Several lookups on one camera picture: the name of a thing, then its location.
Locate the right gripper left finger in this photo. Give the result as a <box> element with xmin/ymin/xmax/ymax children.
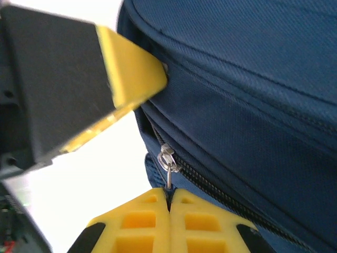
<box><xmin>67</xmin><ymin>187</ymin><xmax>171</xmax><ymax>253</ymax></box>

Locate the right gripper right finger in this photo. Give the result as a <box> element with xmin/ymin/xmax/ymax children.
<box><xmin>170</xmin><ymin>188</ymin><xmax>274</xmax><ymax>253</ymax></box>

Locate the navy blue backpack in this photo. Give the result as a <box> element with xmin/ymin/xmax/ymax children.
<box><xmin>117</xmin><ymin>0</ymin><xmax>337</xmax><ymax>253</ymax></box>

